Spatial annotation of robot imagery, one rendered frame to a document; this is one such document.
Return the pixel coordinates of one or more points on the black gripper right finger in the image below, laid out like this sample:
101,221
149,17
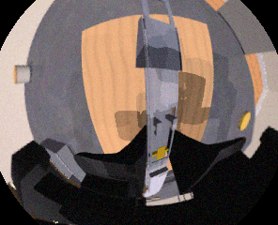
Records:
191,160

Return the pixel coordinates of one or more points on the light wooden board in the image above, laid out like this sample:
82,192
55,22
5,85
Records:
116,90

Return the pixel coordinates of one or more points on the yellow flat disc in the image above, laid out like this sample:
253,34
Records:
244,120

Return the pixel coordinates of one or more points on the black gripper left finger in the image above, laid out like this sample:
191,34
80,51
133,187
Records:
130,164

